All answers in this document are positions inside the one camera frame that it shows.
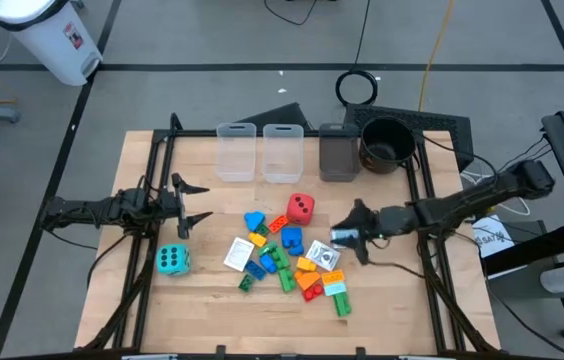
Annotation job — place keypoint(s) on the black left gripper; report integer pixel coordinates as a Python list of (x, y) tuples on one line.
[(169, 205)]

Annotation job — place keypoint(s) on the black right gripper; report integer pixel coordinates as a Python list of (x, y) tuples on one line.
[(387, 221)]

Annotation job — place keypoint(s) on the shiny clear card packet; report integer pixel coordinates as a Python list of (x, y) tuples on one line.
[(344, 238)]

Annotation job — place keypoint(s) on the clear packet with dark emblem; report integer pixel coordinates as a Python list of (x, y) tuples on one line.
[(323, 255)]

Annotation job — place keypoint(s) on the orange brick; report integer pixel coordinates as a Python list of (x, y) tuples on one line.
[(333, 277)]

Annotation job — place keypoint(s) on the blue rounded toy block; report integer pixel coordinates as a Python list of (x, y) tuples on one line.
[(253, 219)]

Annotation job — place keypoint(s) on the teal foam die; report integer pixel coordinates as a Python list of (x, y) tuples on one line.
[(173, 260)]

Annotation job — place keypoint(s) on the pale teal brick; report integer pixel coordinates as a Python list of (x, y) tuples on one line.
[(335, 289)]

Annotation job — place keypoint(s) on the yellow two-stud toy block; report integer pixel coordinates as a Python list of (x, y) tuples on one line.
[(306, 264)]

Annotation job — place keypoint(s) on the white card packet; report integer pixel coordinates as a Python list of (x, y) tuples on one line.
[(238, 254)]

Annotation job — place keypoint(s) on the red foam die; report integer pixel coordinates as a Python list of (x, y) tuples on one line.
[(300, 209)]

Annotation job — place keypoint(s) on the large blue toy block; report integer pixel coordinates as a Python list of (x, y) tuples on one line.
[(292, 239)]

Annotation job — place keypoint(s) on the small yellow toy block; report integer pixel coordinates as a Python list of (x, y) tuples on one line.
[(257, 239)]

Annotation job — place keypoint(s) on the tiny dark green brick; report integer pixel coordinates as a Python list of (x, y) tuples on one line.
[(262, 230)]

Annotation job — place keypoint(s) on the orange sloped toy block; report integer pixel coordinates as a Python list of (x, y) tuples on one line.
[(308, 280)]

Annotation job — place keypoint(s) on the light green two-stud block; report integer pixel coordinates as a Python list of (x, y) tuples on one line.
[(342, 304), (280, 258), (287, 281)]

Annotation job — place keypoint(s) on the red stepped toy block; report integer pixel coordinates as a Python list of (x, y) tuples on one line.
[(313, 292)]

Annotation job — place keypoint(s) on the long dark green brick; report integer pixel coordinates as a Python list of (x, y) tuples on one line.
[(265, 248)]

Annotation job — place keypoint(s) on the red-orange small brick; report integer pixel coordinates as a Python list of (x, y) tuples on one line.
[(278, 224)]

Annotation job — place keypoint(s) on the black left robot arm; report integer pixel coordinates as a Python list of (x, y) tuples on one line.
[(87, 209)]

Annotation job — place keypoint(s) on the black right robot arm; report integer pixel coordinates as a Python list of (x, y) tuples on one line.
[(462, 202)]

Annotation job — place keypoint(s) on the clear plastic container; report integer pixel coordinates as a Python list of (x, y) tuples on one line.
[(236, 155), (283, 155)]

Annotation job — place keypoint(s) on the smoky dark plastic container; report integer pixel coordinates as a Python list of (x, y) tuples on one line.
[(339, 155)]

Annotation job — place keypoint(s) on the dark blue flat brick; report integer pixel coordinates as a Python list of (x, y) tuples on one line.
[(255, 270)]

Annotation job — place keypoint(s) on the black round pot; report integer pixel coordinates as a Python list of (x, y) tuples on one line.
[(387, 147)]

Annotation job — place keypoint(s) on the light blue stud block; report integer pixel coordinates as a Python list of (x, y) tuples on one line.
[(268, 263)]

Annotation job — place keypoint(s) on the dark green flat brick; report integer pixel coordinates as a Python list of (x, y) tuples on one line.
[(246, 283)]

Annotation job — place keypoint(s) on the black table edge clip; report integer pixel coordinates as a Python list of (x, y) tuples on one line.
[(360, 352), (220, 351)]

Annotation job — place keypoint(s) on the black wedge panel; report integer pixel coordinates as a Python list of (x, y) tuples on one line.
[(282, 117)]

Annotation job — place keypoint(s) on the printed paper sheet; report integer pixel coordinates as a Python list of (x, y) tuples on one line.
[(492, 240)]

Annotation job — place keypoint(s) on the black perforated case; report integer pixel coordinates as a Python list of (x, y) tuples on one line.
[(437, 122)]

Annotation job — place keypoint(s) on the white pedal trash bin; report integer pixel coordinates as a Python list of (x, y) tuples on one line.
[(47, 45)]

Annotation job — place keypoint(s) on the black aluminium table frame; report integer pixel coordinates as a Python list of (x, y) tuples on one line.
[(197, 133)]

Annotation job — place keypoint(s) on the white frame label bracket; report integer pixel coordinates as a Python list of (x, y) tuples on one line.
[(149, 357), (427, 358)]

